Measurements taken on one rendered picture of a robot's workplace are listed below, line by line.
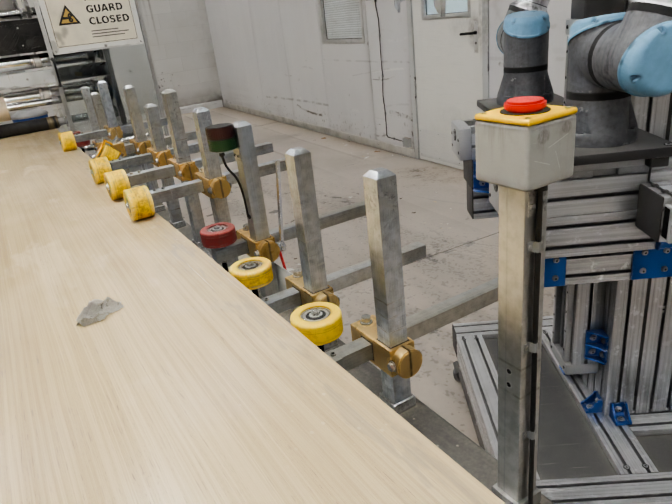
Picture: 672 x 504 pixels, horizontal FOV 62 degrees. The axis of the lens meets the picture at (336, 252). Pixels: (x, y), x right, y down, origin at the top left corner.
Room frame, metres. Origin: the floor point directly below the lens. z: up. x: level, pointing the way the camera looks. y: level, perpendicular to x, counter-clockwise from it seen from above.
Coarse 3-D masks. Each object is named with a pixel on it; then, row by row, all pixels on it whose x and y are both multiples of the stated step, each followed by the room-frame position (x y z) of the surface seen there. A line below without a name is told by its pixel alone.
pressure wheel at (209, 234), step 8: (216, 224) 1.24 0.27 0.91; (224, 224) 1.23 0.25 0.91; (232, 224) 1.23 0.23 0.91; (200, 232) 1.20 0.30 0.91; (208, 232) 1.19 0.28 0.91; (216, 232) 1.19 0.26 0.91; (224, 232) 1.18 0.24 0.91; (232, 232) 1.20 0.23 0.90; (208, 240) 1.18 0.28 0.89; (216, 240) 1.18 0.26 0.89; (224, 240) 1.18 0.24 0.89; (232, 240) 1.19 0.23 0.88; (216, 248) 1.18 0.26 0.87; (224, 264) 1.21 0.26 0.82
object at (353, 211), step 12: (360, 204) 1.40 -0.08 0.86; (324, 216) 1.34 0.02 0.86; (336, 216) 1.35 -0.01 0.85; (348, 216) 1.37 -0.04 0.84; (360, 216) 1.39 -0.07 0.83; (276, 228) 1.29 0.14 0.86; (288, 228) 1.29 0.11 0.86; (324, 228) 1.33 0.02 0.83; (240, 240) 1.24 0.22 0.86; (276, 240) 1.27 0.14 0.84; (216, 252) 1.19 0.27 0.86; (228, 252) 1.21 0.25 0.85; (240, 252) 1.22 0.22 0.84
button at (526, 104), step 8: (528, 96) 0.57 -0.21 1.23; (536, 96) 0.57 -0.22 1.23; (504, 104) 0.56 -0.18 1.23; (512, 104) 0.55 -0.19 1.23; (520, 104) 0.54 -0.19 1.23; (528, 104) 0.54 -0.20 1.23; (536, 104) 0.54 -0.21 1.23; (544, 104) 0.54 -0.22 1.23; (512, 112) 0.55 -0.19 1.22; (520, 112) 0.54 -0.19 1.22; (528, 112) 0.54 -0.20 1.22
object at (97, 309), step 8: (88, 304) 0.88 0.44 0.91; (96, 304) 0.87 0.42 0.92; (104, 304) 0.87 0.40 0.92; (112, 304) 0.88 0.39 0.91; (120, 304) 0.89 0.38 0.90; (88, 312) 0.85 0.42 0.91; (96, 312) 0.86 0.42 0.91; (104, 312) 0.85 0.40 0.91; (112, 312) 0.86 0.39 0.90; (80, 320) 0.83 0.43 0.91; (88, 320) 0.83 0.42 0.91; (96, 320) 0.83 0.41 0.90
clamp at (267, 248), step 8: (240, 232) 1.27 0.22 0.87; (248, 232) 1.26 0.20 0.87; (248, 240) 1.22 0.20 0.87; (264, 240) 1.20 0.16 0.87; (272, 240) 1.21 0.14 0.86; (248, 248) 1.23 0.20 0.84; (256, 248) 1.19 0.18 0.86; (264, 248) 1.18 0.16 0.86; (272, 248) 1.19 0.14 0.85; (256, 256) 1.18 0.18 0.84; (264, 256) 1.17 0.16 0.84; (272, 256) 1.18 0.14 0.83
